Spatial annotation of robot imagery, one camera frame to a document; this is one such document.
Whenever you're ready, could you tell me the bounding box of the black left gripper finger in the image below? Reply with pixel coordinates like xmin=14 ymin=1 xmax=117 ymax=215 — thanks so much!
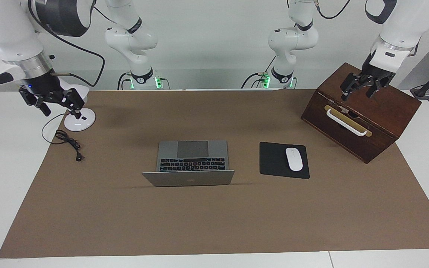
xmin=366 ymin=80 xmax=383 ymax=99
xmin=340 ymin=73 xmax=360 ymax=102

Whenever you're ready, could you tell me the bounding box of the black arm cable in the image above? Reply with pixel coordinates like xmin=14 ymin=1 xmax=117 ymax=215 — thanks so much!
xmin=28 ymin=0 xmax=106 ymax=88
xmin=313 ymin=0 xmax=351 ymax=20

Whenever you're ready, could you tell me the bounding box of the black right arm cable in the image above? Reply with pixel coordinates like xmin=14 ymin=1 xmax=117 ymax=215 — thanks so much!
xmin=28 ymin=0 xmax=106 ymax=88

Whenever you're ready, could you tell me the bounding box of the brown table mat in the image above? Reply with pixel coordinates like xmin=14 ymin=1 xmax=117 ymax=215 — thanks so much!
xmin=0 ymin=89 xmax=429 ymax=258

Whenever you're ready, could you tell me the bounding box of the silver grey laptop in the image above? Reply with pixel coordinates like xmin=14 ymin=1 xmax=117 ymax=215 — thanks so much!
xmin=142 ymin=140 xmax=235 ymax=187

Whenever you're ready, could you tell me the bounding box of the black left base cable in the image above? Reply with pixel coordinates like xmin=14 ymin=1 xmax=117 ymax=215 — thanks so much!
xmin=241 ymin=56 xmax=276 ymax=89

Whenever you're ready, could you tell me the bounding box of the dark brown wooden box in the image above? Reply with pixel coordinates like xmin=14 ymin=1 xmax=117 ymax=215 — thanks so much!
xmin=301 ymin=62 xmax=422 ymax=164

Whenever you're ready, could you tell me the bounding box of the black base cable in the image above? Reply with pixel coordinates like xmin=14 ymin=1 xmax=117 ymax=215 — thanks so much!
xmin=117 ymin=72 xmax=133 ymax=90
xmin=241 ymin=56 xmax=276 ymax=89

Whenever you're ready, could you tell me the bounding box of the black lamp power cable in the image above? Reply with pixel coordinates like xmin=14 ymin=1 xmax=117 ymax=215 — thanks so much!
xmin=42 ymin=113 xmax=85 ymax=162

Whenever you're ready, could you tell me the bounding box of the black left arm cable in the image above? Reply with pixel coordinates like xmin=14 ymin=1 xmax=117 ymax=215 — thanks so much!
xmin=313 ymin=0 xmax=351 ymax=20

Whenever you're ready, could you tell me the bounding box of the black mouse pad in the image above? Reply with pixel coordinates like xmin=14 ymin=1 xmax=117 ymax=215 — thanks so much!
xmin=259 ymin=141 xmax=310 ymax=179

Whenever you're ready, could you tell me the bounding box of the white computer mouse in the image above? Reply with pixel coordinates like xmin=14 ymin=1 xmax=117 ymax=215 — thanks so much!
xmin=285 ymin=147 xmax=304 ymax=172

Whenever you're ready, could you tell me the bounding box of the white box handle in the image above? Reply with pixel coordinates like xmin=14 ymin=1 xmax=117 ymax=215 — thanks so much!
xmin=326 ymin=108 xmax=368 ymax=137

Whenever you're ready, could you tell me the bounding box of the white desk lamp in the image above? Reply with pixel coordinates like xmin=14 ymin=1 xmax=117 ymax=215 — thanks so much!
xmin=64 ymin=85 xmax=96 ymax=132

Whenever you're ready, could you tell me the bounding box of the black right base cable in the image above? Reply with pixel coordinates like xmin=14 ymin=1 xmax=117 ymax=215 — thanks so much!
xmin=117 ymin=72 xmax=133 ymax=90

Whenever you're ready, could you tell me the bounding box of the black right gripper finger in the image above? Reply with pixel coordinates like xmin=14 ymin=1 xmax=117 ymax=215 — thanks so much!
xmin=65 ymin=89 xmax=86 ymax=119
xmin=32 ymin=95 xmax=51 ymax=117

